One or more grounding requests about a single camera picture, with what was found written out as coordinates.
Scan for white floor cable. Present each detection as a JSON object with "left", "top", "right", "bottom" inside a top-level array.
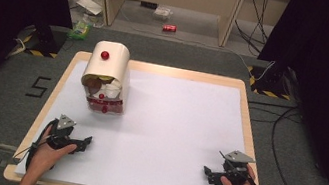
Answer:
[{"left": 112, "top": 8, "right": 281, "bottom": 83}]

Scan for green packet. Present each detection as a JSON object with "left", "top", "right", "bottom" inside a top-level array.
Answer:
[{"left": 66, "top": 19, "right": 93, "bottom": 42}]

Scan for red drink can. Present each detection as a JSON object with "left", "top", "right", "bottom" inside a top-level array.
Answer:
[{"left": 162, "top": 22, "right": 179, "bottom": 35}]

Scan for black power cables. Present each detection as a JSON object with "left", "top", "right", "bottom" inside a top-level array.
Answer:
[{"left": 230, "top": 0, "right": 276, "bottom": 56}]

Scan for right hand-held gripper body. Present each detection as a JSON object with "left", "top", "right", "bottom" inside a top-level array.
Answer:
[{"left": 218, "top": 147, "right": 259, "bottom": 185}]

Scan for yellow item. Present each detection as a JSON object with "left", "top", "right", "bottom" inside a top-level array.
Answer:
[{"left": 92, "top": 74, "right": 115, "bottom": 84}]

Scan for white table mat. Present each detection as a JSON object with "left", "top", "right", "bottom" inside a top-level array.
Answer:
[{"left": 14, "top": 52, "right": 264, "bottom": 185}]

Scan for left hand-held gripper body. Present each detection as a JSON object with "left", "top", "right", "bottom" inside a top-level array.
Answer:
[{"left": 46, "top": 112, "right": 82, "bottom": 154}]

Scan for white plastic bags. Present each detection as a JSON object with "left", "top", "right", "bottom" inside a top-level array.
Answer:
[{"left": 60, "top": 0, "right": 110, "bottom": 29}]

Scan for brown rounded item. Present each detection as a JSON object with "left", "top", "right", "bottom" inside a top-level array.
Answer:
[{"left": 81, "top": 75, "right": 104, "bottom": 98}]

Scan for black stand base hazard tape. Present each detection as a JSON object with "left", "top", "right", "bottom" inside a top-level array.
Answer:
[
  {"left": 15, "top": 19, "right": 74, "bottom": 62},
  {"left": 243, "top": 60, "right": 296, "bottom": 101}
]

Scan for cream box with red knob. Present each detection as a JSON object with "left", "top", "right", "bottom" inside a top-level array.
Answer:
[{"left": 75, "top": 37, "right": 138, "bottom": 118}]

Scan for small black box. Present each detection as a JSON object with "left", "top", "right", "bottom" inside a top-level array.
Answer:
[{"left": 139, "top": 0, "right": 159, "bottom": 11}]

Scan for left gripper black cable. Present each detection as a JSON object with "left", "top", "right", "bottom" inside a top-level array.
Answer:
[{"left": 11, "top": 112, "right": 60, "bottom": 177}]

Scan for white cup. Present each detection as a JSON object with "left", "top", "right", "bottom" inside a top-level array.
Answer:
[{"left": 103, "top": 78, "right": 124, "bottom": 101}]

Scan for person's left hand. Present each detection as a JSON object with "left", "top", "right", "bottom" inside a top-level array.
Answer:
[{"left": 25, "top": 122, "right": 81, "bottom": 183}]

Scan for black floor cables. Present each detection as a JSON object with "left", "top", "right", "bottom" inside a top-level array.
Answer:
[{"left": 233, "top": 97, "right": 329, "bottom": 185}]

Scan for clear plastic container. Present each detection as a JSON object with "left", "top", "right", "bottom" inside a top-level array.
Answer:
[{"left": 152, "top": 5, "right": 175, "bottom": 23}]

